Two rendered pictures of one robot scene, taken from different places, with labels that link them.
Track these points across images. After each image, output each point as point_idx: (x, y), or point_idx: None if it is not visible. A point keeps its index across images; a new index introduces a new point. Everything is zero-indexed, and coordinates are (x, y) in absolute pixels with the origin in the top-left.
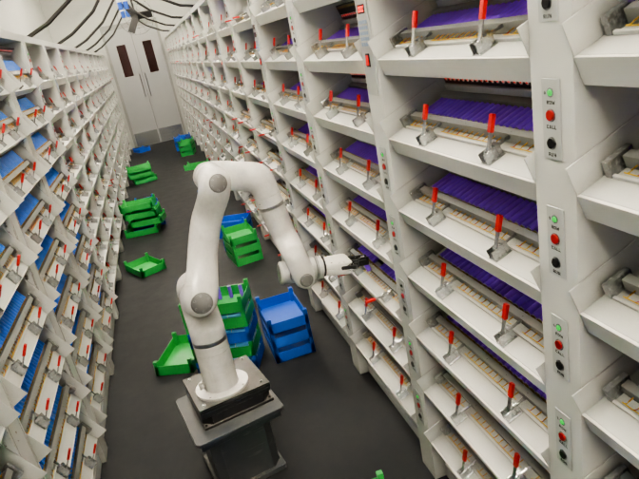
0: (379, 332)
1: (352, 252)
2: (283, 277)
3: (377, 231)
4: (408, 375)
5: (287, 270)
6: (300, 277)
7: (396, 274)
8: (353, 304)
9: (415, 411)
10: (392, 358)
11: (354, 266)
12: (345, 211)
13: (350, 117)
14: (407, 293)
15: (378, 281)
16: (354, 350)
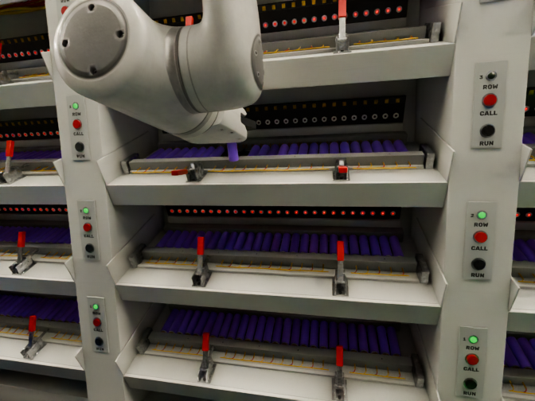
0: (263, 285)
1: (140, 161)
2: (148, 41)
3: (343, 19)
4: (318, 351)
5: (154, 24)
6: (254, 37)
7: (468, 59)
8: (132, 279)
9: (395, 399)
10: (252, 346)
11: (254, 122)
12: None
13: None
14: (514, 83)
15: (271, 172)
16: (111, 394)
